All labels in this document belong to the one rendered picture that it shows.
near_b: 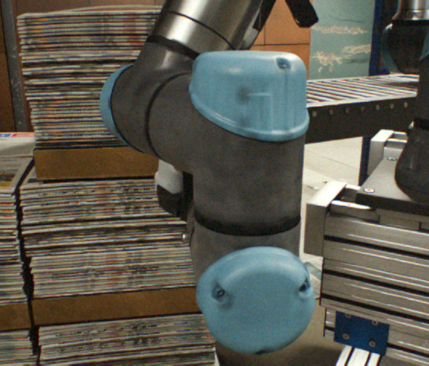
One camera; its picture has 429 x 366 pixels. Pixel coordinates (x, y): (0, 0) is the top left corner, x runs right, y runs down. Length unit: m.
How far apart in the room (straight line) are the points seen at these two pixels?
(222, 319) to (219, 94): 0.14
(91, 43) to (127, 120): 0.30
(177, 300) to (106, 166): 0.24
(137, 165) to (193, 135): 0.40
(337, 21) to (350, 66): 0.54
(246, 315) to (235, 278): 0.03
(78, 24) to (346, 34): 5.36
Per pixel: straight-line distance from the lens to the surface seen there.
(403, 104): 1.84
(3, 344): 0.87
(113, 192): 0.73
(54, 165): 0.73
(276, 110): 0.30
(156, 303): 0.81
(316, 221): 0.81
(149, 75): 0.41
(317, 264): 2.30
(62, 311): 0.82
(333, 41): 5.85
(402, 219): 0.79
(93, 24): 0.70
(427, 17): 1.28
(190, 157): 0.33
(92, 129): 0.71
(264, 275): 0.31
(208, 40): 0.42
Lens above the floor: 1.05
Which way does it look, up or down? 18 degrees down
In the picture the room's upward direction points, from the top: straight up
